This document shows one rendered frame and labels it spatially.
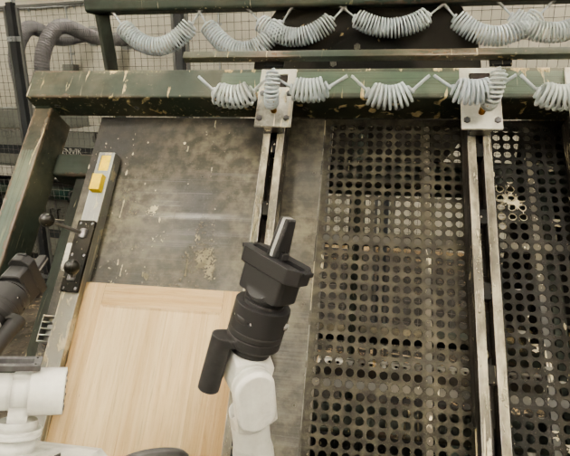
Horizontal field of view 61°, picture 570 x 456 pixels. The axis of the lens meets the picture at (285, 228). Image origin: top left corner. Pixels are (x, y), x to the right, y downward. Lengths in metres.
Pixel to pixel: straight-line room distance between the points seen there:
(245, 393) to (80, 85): 1.13
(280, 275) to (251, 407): 0.21
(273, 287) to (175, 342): 0.59
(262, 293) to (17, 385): 0.36
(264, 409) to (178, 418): 0.47
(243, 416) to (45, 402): 0.28
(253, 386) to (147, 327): 0.59
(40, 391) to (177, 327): 0.55
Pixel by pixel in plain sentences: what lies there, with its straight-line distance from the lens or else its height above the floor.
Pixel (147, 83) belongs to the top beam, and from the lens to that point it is 1.54.
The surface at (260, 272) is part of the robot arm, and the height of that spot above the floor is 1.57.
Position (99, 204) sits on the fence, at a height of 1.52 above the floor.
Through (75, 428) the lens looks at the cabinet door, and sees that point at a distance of 1.35.
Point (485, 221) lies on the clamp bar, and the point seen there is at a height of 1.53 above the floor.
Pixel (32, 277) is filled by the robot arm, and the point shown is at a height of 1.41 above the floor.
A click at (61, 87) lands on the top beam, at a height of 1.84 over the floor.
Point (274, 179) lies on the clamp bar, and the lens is 1.29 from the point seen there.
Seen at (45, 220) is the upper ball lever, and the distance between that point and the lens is 1.37.
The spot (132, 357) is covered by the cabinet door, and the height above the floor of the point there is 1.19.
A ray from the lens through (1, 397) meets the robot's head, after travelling 0.80.
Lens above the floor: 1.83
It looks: 16 degrees down
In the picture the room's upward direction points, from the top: straight up
